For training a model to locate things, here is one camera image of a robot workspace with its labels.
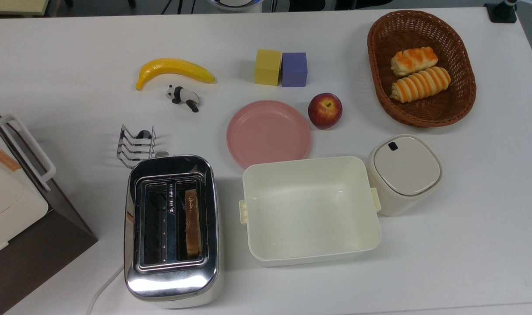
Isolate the yellow banana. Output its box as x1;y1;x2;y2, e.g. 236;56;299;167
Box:
136;58;216;91

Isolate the brown oven with white handle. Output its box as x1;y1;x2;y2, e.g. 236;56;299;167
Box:
0;103;99;315

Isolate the cream rectangular plastic tub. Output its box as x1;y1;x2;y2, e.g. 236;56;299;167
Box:
239;156;382;267

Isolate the yellow foam cube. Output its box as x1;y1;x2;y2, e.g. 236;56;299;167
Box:
254;49;283;86

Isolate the cream box with orange tab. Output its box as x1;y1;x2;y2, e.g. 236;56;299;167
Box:
0;117;50;261

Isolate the metal toast rack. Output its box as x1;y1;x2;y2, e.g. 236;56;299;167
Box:
116;125;157;169

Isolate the cream lidded canister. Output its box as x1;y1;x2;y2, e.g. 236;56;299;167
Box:
367;134;444;217

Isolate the chrome and cream toaster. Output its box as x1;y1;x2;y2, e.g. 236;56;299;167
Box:
124;154;225;309

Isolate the long striped bread roll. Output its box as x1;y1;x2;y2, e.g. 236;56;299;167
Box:
390;66;451;104

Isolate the red apple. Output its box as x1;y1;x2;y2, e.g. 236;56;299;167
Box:
308;92;343;130

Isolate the pale yellow side table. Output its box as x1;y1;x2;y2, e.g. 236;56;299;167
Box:
0;0;50;16

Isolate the toasted bread slice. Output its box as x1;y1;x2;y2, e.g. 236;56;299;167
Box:
185;189;202;258

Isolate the pink plate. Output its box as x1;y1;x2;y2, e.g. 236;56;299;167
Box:
226;100;312;169

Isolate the small panda figurine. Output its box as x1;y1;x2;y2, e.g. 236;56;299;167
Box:
166;85;201;113

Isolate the brown wicker basket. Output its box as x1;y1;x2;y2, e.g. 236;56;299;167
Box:
367;10;477;128

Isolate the short orange glazed bread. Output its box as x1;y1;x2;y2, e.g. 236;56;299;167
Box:
391;47;439;77

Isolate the purple foam cube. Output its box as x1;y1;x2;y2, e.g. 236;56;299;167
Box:
282;52;308;88

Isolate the white toaster power cable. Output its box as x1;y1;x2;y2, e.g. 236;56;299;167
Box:
86;264;126;315

